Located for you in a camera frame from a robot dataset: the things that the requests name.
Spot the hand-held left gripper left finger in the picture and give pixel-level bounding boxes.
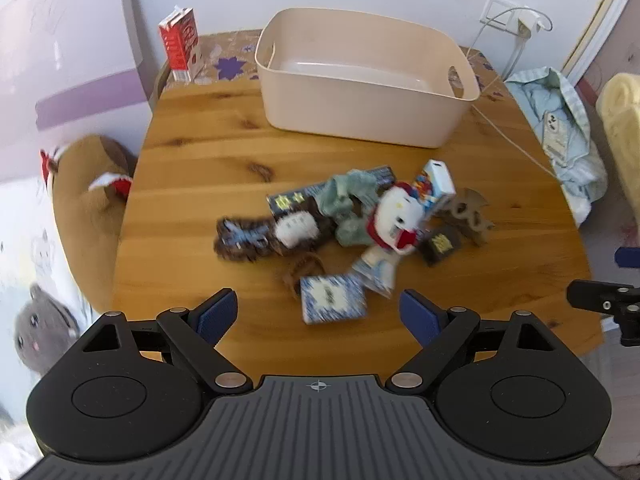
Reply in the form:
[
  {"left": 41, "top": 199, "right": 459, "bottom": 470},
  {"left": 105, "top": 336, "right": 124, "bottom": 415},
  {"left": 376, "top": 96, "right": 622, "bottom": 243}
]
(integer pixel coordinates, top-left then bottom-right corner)
[{"left": 75, "top": 287, "right": 253, "bottom": 396}]

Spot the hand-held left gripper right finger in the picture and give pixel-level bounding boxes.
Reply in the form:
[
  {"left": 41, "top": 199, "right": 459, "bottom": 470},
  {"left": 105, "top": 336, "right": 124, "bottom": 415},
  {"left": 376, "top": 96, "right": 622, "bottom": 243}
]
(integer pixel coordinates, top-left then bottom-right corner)
[{"left": 387, "top": 289, "right": 563, "bottom": 395}]

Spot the small black packet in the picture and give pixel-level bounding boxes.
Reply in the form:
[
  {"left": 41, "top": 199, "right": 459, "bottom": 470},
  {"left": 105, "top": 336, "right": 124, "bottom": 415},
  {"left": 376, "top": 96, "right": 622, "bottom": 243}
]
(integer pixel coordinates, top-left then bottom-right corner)
[{"left": 420, "top": 225, "right": 463, "bottom": 266}]

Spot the blue floral tissue packet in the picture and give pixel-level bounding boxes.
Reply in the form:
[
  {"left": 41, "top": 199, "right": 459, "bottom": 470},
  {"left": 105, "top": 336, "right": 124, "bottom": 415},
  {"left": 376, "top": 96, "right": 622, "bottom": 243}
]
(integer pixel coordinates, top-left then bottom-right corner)
[{"left": 300, "top": 274, "right": 368, "bottom": 325}]

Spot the colourful small juice box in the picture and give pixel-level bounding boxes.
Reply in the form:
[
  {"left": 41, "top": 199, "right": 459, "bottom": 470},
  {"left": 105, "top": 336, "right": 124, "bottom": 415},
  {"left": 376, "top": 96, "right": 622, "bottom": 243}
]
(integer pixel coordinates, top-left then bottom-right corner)
[{"left": 412, "top": 159, "right": 457, "bottom": 221}]

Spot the dark blue snack packet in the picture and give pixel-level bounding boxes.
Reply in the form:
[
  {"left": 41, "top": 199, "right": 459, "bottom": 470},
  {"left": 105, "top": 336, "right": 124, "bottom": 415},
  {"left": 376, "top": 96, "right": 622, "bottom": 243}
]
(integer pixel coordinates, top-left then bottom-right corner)
[{"left": 267, "top": 165, "right": 396, "bottom": 216}]

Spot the beige plastic storage bin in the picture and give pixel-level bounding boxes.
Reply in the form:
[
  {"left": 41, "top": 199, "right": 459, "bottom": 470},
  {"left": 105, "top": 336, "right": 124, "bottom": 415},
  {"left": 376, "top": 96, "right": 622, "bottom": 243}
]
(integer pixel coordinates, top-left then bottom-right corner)
[{"left": 255, "top": 7, "right": 481, "bottom": 149}]

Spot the wooden desktop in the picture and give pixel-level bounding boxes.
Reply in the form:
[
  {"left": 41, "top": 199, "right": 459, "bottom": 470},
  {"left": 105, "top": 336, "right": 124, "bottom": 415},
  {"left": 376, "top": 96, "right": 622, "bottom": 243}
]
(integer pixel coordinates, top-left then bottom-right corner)
[{"left": 112, "top": 77, "right": 606, "bottom": 396}]

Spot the white blue tube packet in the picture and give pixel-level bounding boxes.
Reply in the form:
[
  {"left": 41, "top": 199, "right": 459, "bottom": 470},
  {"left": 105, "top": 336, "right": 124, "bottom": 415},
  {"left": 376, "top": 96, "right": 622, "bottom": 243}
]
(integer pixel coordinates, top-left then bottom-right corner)
[{"left": 350, "top": 245, "right": 398, "bottom": 298}]

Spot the white cat plush toy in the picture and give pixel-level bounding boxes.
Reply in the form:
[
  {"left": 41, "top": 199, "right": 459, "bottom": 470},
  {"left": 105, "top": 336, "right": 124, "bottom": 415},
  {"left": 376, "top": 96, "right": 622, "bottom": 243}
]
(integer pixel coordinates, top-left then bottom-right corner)
[{"left": 367, "top": 182, "right": 426, "bottom": 253}]

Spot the light blue clothing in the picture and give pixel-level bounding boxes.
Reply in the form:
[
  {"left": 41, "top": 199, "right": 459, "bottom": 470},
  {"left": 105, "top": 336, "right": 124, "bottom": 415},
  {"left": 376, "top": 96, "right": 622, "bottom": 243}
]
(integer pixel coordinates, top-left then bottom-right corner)
[{"left": 505, "top": 67, "right": 608, "bottom": 226}]

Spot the brown cardboard piece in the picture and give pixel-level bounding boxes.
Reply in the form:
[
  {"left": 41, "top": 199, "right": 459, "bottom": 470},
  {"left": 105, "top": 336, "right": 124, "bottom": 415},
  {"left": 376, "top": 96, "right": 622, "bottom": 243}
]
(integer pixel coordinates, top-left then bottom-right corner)
[{"left": 440, "top": 187, "right": 496, "bottom": 246}]

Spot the yellow blanket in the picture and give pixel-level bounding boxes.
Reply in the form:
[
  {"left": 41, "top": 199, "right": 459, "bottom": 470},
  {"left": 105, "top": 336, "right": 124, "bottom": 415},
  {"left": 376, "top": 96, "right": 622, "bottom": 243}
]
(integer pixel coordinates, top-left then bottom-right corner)
[{"left": 595, "top": 72, "right": 640, "bottom": 246}]

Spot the green sock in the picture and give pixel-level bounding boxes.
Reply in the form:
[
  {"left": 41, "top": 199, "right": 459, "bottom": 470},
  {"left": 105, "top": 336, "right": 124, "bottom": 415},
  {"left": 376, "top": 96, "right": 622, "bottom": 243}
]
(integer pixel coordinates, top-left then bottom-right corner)
[{"left": 320, "top": 170, "right": 386, "bottom": 246}]

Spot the grey plush toy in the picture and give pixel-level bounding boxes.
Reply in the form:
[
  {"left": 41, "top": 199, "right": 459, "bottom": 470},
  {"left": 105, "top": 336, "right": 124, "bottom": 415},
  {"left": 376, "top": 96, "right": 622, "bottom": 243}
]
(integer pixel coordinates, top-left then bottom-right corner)
[{"left": 12, "top": 282, "right": 81, "bottom": 376}]

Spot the brown plush toy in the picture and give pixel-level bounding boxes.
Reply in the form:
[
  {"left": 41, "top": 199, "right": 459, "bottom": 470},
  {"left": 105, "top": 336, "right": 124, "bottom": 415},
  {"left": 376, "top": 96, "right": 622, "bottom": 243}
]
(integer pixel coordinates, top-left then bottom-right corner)
[{"left": 40, "top": 135, "right": 138, "bottom": 311}]

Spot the white printed blanket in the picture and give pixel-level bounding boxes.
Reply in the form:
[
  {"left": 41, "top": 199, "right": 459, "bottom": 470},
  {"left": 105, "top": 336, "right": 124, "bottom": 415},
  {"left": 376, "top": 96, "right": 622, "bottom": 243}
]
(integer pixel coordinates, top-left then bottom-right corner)
[{"left": 0, "top": 180, "right": 116, "bottom": 461}]

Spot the brown chair back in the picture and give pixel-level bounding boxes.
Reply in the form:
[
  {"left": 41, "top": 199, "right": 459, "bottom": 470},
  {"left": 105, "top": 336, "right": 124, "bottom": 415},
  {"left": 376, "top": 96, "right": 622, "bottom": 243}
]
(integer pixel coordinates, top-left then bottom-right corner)
[{"left": 152, "top": 60, "right": 171, "bottom": 102}]

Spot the brown floral table mat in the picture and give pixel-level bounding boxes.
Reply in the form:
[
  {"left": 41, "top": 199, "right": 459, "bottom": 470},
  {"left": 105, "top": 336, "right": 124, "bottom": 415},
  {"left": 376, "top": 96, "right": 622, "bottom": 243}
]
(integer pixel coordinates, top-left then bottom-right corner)
[{"left": 160, "top": 30, "right": 506, "bottom": 101}]

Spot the red white milk carton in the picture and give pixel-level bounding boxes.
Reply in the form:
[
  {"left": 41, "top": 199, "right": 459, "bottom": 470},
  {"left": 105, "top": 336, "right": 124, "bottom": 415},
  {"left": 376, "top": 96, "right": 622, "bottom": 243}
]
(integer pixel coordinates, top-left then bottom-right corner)
[{"left": 158, "top": 7, "right": 205, "bottom": 84}]

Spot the white purple wardrobe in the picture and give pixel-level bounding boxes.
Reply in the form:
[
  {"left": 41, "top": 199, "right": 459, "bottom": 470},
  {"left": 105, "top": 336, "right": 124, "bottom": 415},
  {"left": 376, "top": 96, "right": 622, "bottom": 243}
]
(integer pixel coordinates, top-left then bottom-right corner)
[{"left": 0, "top": 0, "right": 153, "bottom": 186}]

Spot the brown hair tie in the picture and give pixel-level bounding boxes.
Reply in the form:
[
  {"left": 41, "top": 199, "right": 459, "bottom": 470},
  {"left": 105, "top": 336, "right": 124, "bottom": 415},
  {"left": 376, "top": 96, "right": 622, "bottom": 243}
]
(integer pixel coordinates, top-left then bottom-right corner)
[{"left": 280, "top": 254, "right": 326, "bottom": 301}]

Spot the white charging cable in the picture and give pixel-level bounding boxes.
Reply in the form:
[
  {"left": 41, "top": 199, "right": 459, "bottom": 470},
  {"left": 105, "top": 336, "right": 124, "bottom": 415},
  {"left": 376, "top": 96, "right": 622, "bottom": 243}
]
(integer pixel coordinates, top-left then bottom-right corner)
[{"left": 470, "top": 7, "right": 561, "bottom": 181}]

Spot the white door frame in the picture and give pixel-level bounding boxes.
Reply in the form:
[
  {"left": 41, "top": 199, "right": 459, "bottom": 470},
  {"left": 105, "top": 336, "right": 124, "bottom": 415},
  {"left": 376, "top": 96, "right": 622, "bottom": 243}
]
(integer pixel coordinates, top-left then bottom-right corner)
[{"left": 562, "top": 0, "right": 640, "bottom": 86}]

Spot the white wall socket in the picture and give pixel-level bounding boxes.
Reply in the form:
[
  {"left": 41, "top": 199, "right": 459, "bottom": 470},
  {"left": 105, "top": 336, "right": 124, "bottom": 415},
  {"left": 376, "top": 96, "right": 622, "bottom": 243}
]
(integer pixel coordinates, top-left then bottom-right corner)
[{"left": 480, "top": 0, "right": 543, "bottom": 38}]

